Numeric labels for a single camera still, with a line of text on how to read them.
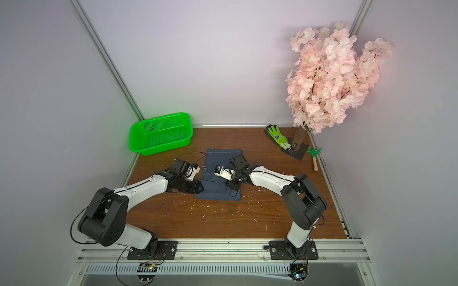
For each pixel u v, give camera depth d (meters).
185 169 0.76
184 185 0.77
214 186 0.89
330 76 0.59
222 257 0.73
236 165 0.71
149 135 1.17
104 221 0.44
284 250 0.66
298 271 0.70
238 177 0.69
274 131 1.17
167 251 0.73
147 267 0.72
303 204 0.46
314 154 1.07
